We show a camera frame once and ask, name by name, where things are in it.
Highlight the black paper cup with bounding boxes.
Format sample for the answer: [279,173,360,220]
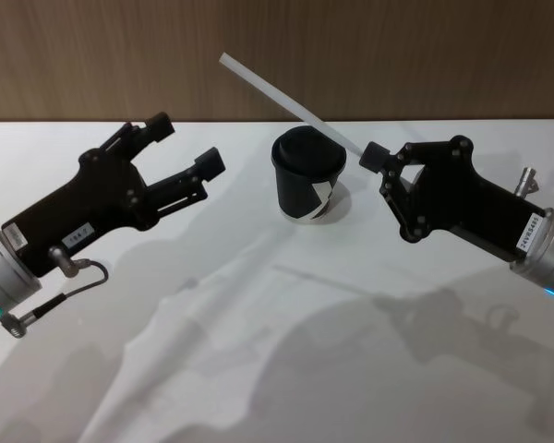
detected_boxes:
[271,159,346,225]

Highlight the black plastic cup lid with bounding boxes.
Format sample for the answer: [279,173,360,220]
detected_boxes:
[270,125,349,180]

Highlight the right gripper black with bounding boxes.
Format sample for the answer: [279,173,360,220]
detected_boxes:
[358,135,548,266]

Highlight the white plastic straw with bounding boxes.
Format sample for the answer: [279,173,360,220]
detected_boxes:
[218,51,367,159]

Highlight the small silver cable plug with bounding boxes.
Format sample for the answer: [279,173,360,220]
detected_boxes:
[514,166,540,198]

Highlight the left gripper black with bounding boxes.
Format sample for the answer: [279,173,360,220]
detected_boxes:
[1,112,226,279]

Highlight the thin dark cable silver plugs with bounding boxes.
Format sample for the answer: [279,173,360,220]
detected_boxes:
[0,245,111,340]

